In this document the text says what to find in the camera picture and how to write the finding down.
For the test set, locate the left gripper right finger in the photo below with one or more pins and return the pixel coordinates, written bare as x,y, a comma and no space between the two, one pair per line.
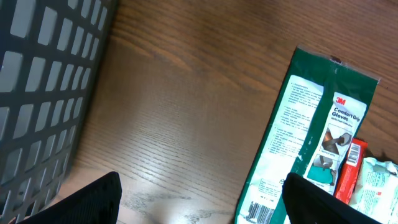
306,203

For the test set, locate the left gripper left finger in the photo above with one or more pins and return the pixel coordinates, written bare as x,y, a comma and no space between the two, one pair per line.
96,203

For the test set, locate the light green snack packet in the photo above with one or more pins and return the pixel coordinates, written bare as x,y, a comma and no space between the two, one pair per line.
375,192

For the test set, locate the small red snack packet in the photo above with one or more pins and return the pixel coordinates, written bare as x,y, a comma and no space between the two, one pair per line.
350,170

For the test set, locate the white green snack packet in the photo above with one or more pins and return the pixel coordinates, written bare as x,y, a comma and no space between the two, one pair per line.
320,107

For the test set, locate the grey plastic mesh basket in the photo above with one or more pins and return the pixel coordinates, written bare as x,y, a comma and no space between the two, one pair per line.
50,54

